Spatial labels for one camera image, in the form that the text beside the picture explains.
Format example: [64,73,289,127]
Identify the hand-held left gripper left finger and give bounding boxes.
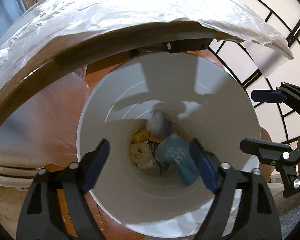
[16,138,111,240]

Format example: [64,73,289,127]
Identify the round wooden table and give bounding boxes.
[0,20,243,140]

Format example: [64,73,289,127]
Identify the beige folded cloth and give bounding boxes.
[0,164,41,188]

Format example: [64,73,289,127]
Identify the brown paper ball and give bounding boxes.
[129,142,153,164]

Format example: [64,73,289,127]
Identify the grey rug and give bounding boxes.
[265,182,300,233]

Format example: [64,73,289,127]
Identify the grey plastic sheet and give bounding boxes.
[0,71,90,168]

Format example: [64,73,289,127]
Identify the blue plastic bag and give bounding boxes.
[155,134,200,187]

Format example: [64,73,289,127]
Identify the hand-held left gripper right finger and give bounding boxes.
[189,139,283,240]

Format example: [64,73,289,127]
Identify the black framed white screen door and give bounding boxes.
[207,0,300,145]

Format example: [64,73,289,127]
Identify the white trash bin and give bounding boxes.
[76,52,262,238]

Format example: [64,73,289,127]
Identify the blue curtain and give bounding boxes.
[0,0,28,55]

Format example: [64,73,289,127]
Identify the clear plastic table cover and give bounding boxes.
[0,0,294,98]

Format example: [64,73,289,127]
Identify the black table bracket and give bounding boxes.
[164,38,213,54]

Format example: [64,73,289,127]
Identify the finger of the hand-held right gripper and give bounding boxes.
[251,81,300,135]
[239,137,300,198]

